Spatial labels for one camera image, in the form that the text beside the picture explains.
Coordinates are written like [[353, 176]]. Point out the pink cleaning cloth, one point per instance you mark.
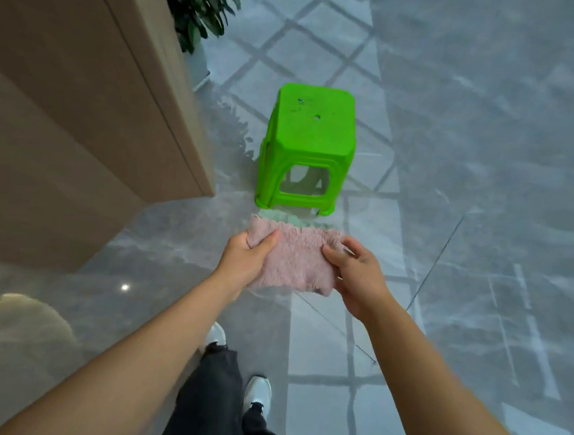
[[298, 260]]

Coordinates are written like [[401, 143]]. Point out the light wooden cabinet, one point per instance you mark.
[[65, 133]]

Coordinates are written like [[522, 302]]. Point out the white sneaker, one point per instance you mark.
[[217, 334], [259, 391]]

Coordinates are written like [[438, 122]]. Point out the person's right hand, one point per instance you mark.
[[361, 280]]

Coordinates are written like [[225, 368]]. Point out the white pot tray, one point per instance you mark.
[[203, 82]]

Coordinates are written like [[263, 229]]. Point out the person's left leg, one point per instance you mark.
[[208, 397]]

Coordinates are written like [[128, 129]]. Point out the green plastic stool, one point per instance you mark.
[[314, 123]]

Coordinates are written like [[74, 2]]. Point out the green leafy plant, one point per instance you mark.
[[200, 0]]

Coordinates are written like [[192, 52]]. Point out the person's right forearm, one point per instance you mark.
[[441, 400]]

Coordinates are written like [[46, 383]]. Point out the person's left forearm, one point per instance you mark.
[[130, 376]]

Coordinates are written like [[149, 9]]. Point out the person's left hand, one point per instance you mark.
[[241, 266]]

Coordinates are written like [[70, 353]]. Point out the grey plant pot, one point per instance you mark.
[[197, 64]]

